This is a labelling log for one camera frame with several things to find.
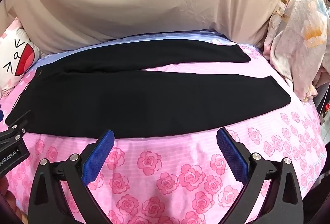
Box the black pants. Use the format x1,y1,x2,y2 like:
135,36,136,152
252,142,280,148
5,40,291,139

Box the cat face pillow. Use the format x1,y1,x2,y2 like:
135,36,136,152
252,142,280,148
0,18,43,97

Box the floral pastel blanket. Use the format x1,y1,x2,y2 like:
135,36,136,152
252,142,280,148
263,0,329,101

